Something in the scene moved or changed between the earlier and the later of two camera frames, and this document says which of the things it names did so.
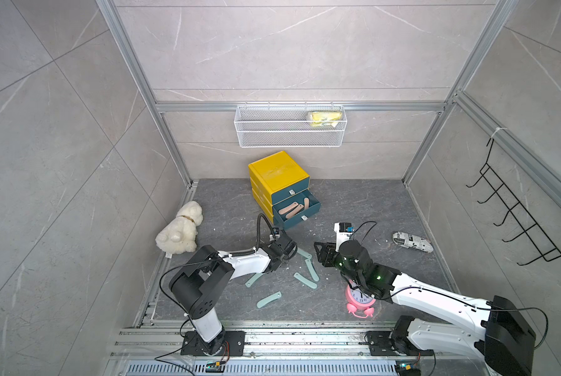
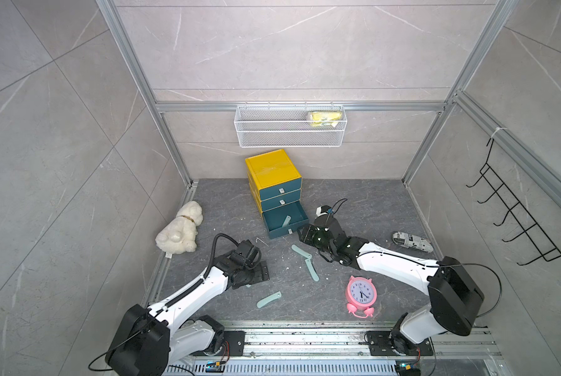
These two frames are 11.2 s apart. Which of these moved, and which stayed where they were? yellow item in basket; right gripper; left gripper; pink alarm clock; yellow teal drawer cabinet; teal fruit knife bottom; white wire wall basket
Moved: right gripper; yellow teal drawer cabinet; left gripper
Stayed: teal fruit knife bottom; white wire wall basket; pink alarm clock; yellow item in basket
